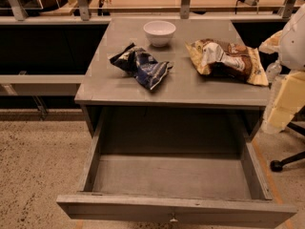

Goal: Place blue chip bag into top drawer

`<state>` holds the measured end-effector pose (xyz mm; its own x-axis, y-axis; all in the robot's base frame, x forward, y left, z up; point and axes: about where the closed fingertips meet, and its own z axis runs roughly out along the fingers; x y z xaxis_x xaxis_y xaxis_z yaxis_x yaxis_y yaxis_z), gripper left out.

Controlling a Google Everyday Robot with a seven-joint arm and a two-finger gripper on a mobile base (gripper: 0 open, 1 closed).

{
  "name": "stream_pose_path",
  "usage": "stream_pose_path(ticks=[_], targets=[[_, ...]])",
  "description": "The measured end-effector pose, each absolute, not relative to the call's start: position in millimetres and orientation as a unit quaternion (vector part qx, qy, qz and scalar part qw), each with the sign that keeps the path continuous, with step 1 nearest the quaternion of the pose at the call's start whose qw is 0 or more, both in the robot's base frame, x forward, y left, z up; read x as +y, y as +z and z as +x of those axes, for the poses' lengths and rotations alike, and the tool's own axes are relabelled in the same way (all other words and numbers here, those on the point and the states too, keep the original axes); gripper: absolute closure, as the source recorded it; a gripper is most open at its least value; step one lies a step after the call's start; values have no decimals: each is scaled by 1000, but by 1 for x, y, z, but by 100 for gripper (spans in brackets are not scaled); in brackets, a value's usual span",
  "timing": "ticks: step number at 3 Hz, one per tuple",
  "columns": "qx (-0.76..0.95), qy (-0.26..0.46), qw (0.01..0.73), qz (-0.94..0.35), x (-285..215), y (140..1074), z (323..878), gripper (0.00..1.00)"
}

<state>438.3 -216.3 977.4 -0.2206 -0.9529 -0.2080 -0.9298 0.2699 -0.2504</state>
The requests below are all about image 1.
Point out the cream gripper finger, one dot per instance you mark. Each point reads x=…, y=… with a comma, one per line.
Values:
x=271, y=44
x=287, y=98

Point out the blue chip bag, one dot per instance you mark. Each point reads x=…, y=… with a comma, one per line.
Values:
x=142, y=66

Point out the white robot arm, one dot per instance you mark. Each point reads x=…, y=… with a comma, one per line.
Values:
x=291, y=53

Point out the brown yellow chip bag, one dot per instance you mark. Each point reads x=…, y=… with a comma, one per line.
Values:
x=239, y=61

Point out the grey open top drawer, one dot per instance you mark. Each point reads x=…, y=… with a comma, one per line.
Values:
x=174, y=166

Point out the clear plastic bottle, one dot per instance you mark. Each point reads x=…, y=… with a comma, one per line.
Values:
x=273, y=70

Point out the white bowl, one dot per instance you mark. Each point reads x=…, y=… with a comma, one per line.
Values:
x=159, y=33

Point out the grey metal cabinet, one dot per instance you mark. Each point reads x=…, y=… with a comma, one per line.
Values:
x=104, y=84

